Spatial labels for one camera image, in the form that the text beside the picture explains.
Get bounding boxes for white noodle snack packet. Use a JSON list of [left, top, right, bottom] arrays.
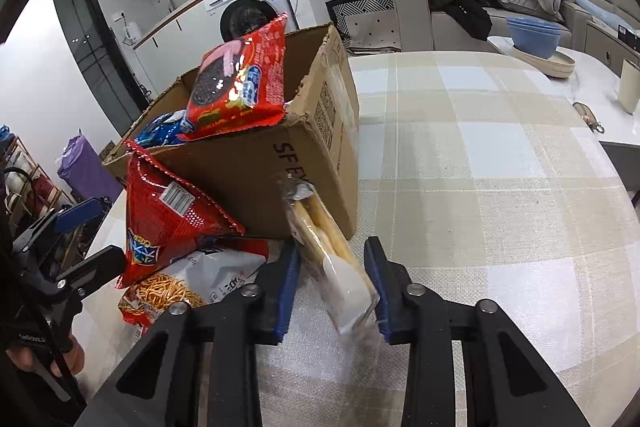
[[117, 237, 271, 327]]

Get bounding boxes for person's left hand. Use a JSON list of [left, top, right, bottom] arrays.
[[6, 332, 87, 379]]

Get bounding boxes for white coffee table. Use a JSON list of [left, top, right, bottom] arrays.
[[487, 36, 640, 148]]

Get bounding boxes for beige cup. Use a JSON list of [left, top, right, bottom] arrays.
[[617, 59, 640, 114]]

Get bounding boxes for blue snack packet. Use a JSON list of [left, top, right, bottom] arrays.
[[134, 109, 188, 148]]

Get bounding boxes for small black box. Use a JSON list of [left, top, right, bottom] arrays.
[[617, 26, 640, 50]]

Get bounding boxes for beige plate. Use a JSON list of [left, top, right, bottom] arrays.
[[510, 42, 577, 79]]

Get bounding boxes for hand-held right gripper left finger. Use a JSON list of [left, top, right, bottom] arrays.
[[75, 238, 302, 427]]

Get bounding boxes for clear biscuit packet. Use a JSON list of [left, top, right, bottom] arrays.
[[280, 179, 380, 338]]

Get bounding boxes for black jacket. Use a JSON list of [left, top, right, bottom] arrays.
[[417, 0, 493, 40]]

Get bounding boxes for checkered tablecloth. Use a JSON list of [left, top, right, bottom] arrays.
[[80, 51, 640, 427]]

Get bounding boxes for wooden shelf rack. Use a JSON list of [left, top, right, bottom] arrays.
[[0, 134, 77, 228]]

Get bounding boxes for white washing machine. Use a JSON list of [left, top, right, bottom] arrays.
[[202, 0, 296, 45]]

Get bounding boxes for black glass door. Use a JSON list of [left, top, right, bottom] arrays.
[[51, 0, 151, 136]]

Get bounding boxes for brown cardboard box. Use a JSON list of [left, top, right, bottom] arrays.
[[102, 23, 360, 240]]

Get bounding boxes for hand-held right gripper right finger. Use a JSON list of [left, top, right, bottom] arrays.
[[363, 235, 592, 427]]

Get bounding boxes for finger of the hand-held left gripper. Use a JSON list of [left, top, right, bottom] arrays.
[[50, 245, 128, 300], [11, 196, 111, 255]]

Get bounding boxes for purple bag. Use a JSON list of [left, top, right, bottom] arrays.
[[56, 133, 123, 202]]

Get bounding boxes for white base cabinet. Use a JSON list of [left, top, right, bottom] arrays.
[[132, 0, 226, 108]]

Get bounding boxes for red cookie packet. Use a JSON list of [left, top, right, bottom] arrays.
[[177, 13, 289, 142]]

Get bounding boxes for key fob with ring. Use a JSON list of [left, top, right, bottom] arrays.
[[572, 102, 606, 132]]

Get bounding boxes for black and white patterned rug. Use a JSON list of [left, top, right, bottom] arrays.
[[326, 0, 402, 56]]

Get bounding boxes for red triangular snack packet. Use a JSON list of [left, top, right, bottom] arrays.
[[116, 139, 246, 290]]

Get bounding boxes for light blue pillow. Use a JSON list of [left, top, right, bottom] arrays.
[[575, 0, 621, 28]]

